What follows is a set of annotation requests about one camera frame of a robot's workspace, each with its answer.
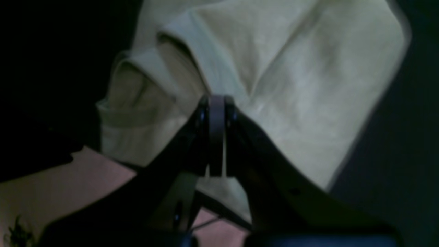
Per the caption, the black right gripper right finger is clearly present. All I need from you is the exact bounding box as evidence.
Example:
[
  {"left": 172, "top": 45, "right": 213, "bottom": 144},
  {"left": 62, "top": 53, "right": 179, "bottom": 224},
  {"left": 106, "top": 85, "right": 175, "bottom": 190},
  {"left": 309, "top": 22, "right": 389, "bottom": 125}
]
[{"left": 216, "top": 96, "right": 402, "bottom": 247}]

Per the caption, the light green T-shirt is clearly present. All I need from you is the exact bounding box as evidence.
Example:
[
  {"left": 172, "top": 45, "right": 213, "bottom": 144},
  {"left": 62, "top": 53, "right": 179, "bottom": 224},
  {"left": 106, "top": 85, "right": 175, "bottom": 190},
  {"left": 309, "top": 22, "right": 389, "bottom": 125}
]
[{"left": 97, "top": 0, "right": 408, "bottom": 223}]

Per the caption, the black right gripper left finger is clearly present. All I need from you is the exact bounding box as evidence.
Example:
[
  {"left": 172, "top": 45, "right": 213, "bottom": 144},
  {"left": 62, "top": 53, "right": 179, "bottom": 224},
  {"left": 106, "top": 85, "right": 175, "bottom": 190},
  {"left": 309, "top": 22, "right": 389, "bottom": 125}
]
[{"left": 38, "top": 96, "right": 218, "bottom": 247}]

